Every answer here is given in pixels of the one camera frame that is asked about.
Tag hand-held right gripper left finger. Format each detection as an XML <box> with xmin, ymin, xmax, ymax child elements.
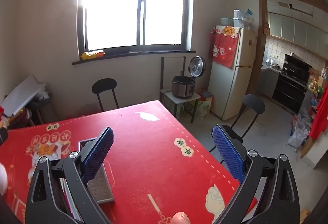
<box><xmin>25</xmin><ymin>127</ymin><xmax>114</xmax><ymax>224</ymax></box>

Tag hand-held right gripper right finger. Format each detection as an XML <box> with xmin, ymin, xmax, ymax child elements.
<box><xmin>211</xmin><ymin>125</ymin><xmax>301</xmax><ymax>224</ymax></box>

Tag steel utensil tray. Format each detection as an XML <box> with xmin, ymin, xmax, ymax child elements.
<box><xmin>78</xmin><ymin>137</ymin><xmax>115</xmax><ymax>204</ymax></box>

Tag colourful printed bag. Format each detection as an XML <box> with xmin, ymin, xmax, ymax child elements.
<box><xmin>183</xmin><ymin>91</ymin><xmax>214</xmax><ymax>120</ymax></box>

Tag black round-back chair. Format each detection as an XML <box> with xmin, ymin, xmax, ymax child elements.
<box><xmin>209</xmin><ymin>94</ymin><xmax>265</xmax><ymax>161</ymax></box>
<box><xmin>92</xmin><ymin>78</ymin><xmax>120</xmax><ymax>112</ymax></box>

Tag red printed table mat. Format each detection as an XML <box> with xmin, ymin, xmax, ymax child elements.
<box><xmin>0</xmin><ymin>100</ymin><xmax>258</xmax><ymax>224</ymax></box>

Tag cream refrigerator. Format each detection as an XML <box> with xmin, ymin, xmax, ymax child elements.
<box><xmin>207</xmin><ymin>25</ymin><xmax>257</xmax><ymax>121</ymax></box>

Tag small white side table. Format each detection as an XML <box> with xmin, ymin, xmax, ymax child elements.
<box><xmin>161</xmin><ymin>89</ymin><xmax>201</xmax><ymax>123</ymax></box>

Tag white plastic bag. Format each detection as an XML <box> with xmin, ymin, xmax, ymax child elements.
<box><xmin>288</xmin><ymin>114</ymin><xmax>310</xmax><ymax>148</ymax></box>

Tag dark round stool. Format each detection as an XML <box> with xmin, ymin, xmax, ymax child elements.
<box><xmin>30</xmin><ymin>92</ymin><xmax>55</xmax><ymax>124</ymax></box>

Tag rice cooker with open lid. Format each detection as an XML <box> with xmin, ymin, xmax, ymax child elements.
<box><xmin>172</xmin><ymin>56</ymin><xmax>206</xmax><ymax>99</ymax></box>

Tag black built-in oven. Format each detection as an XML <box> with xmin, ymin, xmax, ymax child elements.
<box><xmin>272</xmin><ymin>72</ymin><xmax>308</xmax><ymax>114</ymax></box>

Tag white folded board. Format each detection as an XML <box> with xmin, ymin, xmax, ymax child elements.
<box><xmin>0</xmin><ymin>76</ymin><xmax>47</xmax><ymax>117</ymax></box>

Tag red hanging cloth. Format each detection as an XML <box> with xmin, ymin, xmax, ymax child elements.
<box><xmin>309</xmin><ymin>91</ymin><xmax>328</xmax><ymax>140</ymax></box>

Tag yellow snack packet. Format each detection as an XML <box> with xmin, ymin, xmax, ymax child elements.
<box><xmin>81</xmin><ymin>50</ymin><xmax>105</xmax><ymax>60</ymax></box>

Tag red printed fridge cloth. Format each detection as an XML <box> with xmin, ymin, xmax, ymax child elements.
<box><xmin>209</xmin><ymin>26</ymin><xmax>240</xmax><ymax>69</ymax></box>

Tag black range hood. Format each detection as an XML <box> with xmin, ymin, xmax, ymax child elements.
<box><xmin>283</xmin><ymin>54</ymin><xmax>312</xmax><ymax>78</ymax></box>

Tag clear plastic container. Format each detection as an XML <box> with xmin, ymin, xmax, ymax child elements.
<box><xmin>233</xmin><ymin>9</ymin><xmax>244</xmax><ymax>28</ymax></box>

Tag dark framed window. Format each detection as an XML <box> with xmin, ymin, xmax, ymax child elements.
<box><xmin>77</xmin><ymin>0</ymin><xmax>192</xmax><ymax>54</ymax></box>

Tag dark metal folding frame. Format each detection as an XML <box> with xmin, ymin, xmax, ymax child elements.
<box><xmin>161</xmin><ymin>56</ymin><xmax>187</xmax><ymax>91</ymax></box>

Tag wooden door frame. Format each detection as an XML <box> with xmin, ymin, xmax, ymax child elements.
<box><xmin>246</xmin><ymin>0</ymin><xmax>328</xmax><ymax>98</ymax></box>

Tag grey wall cabinets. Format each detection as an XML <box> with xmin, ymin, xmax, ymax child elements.
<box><xmin>266</xmin><ymin>11</ymin><xmax>328</xmax><ymax>55</ymax></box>

